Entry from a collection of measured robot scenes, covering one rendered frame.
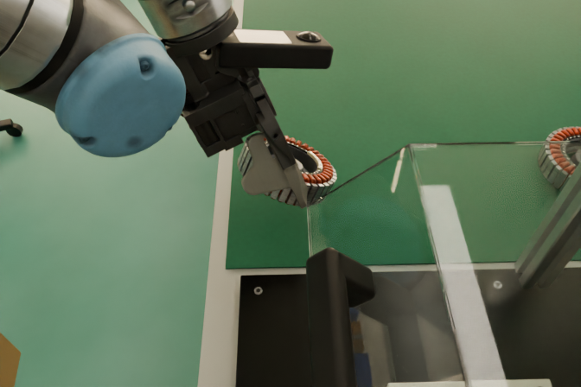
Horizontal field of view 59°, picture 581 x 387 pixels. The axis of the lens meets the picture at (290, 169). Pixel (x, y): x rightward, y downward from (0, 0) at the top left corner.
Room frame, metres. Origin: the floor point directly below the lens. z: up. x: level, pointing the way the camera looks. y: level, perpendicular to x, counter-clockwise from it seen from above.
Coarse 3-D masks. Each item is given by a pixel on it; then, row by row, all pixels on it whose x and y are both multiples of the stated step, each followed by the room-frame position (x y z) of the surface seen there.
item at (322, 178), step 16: (288, 144) 0.42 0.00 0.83; (304, 144) 0.43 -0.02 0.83; (240, 160) 0.38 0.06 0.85; (304, 160) 0.41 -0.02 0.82; (320, 160) 0.40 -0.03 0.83; (304, 176) 0.35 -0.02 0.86; (320, 176) 0.36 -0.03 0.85; (272, 192) 0.34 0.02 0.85; (288, 192) 0.33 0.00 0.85; (320, 192) 0.34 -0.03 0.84
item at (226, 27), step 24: (168, 48) 0.38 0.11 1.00; (192, 48) 0.37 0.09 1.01; (216, 48) 0.39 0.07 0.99; (192, 72) 0.38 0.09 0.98; (216, 72) 0.39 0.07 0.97; (240, 72) 0.39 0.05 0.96; (192, 96) 0.37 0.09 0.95; (216, 96) 0.37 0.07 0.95; (240, 96) 0.37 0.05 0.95; (264, 96) 0.39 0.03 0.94; (192, 120) 0.35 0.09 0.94; (216, 120) 0.36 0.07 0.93; (240, 120) 0.37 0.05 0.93; (216, 144) 0.35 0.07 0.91
